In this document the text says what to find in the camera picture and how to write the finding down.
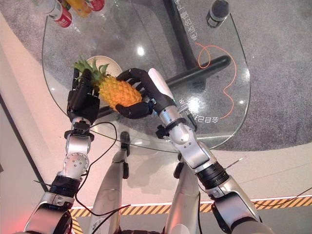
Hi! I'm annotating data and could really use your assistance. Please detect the yellow black hazard tape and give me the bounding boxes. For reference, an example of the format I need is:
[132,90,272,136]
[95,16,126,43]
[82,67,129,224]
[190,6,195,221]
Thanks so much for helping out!
[70,195,312,218]

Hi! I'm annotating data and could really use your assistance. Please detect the orange juice bottle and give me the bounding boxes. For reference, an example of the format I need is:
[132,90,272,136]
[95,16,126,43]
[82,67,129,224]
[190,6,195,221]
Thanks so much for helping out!
[64,0,94,18]

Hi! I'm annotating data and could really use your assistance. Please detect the black cable on floor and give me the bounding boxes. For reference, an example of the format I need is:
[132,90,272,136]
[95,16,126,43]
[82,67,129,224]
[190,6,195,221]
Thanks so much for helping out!
[252,187,312,208]

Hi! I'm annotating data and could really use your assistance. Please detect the silver right robot leg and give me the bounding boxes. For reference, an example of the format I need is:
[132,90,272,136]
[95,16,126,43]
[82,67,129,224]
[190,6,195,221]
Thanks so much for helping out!
[164,156,203,234]

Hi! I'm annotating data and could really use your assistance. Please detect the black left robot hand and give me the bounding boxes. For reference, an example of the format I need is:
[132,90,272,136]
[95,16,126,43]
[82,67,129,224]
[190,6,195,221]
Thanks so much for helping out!
[67,69,101,124]

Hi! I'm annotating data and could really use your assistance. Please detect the silver left robot leg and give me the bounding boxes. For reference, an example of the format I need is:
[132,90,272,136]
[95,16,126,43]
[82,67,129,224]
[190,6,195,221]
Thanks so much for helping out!
[90,145,130,234]

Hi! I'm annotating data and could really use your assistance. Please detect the silver robot leg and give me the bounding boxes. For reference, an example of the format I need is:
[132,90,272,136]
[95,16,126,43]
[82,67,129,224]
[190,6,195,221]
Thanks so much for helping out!
[164,156,203,234]
[90,145,130,234]

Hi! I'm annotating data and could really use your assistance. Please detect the thin orange cable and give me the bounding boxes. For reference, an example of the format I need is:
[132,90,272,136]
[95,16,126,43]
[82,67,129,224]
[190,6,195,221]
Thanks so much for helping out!
[195,42,238,120]

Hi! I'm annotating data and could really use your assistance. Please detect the dark bottle with black cap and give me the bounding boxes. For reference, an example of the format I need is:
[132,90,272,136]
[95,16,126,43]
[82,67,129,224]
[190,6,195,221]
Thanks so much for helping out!
[205,0,232,28]

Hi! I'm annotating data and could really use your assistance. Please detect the yellow pineapple with green crown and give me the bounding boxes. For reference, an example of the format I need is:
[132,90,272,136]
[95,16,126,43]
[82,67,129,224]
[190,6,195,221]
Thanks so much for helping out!
[73,58,143,112]

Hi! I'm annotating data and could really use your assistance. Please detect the black table base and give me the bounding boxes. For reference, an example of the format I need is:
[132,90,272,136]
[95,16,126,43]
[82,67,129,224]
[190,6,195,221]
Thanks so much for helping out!
[97,0,232,118]

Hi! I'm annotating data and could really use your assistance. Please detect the cream round plate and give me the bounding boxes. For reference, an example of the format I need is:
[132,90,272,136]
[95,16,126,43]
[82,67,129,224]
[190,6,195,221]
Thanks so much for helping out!
[84,56,124,108]

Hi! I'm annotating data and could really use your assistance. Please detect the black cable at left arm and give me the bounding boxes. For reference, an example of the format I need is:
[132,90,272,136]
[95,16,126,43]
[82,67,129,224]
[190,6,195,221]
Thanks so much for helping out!
[72,121,132,218]

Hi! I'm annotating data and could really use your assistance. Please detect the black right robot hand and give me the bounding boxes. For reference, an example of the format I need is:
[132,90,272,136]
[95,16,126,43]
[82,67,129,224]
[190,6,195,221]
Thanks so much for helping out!
[115,68,177,120]

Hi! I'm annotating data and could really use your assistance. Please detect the dark left robot foot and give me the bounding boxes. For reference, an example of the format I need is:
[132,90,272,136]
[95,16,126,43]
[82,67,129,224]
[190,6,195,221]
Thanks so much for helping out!
[120,131,131,150]

